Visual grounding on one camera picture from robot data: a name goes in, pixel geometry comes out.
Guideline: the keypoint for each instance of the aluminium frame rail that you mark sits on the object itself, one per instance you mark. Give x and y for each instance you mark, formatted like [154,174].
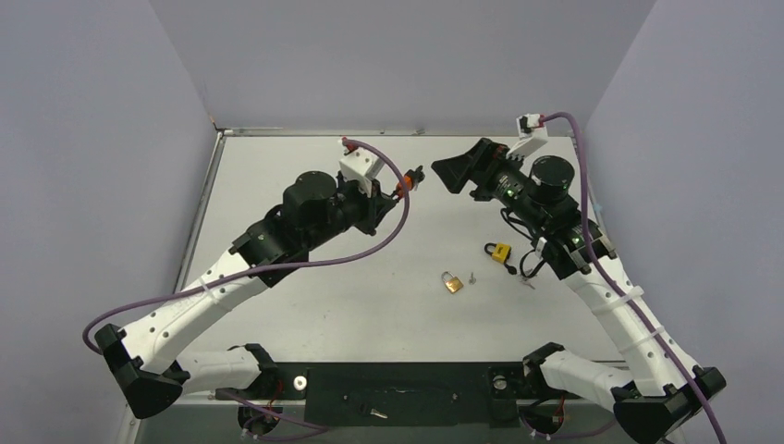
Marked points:
[148,394]

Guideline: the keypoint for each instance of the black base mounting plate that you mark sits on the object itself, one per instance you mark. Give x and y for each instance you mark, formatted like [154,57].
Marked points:
[400,394]

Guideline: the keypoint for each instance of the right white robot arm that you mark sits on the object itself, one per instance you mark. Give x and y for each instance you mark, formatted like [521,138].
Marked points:
[661,386]

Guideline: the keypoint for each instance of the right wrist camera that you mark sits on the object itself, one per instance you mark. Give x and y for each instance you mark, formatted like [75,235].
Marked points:
[532,134]

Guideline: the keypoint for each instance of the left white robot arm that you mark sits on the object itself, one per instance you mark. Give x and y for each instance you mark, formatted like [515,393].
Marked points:
[148,357]

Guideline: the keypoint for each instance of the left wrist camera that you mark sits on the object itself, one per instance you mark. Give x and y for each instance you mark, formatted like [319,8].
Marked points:
[359,165]

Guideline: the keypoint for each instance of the yellow padlock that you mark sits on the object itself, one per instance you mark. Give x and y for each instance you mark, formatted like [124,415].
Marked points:
[499,252]

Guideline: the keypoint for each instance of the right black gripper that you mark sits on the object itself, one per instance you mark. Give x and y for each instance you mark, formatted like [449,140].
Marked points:
[481,169]

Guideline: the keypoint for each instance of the orange padlock with key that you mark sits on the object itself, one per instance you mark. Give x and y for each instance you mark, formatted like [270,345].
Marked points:
[411,180]

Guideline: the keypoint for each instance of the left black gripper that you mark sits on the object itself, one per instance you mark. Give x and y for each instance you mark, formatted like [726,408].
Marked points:
[374,208]

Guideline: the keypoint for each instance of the silver key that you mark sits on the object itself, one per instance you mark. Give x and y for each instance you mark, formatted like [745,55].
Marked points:
[524,275]

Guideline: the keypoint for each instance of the brass padlock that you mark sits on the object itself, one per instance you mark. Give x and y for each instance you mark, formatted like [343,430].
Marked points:
[452,283]

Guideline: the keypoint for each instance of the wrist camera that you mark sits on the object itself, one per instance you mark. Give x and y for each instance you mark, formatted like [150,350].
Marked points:
[532,134]
[359,165]

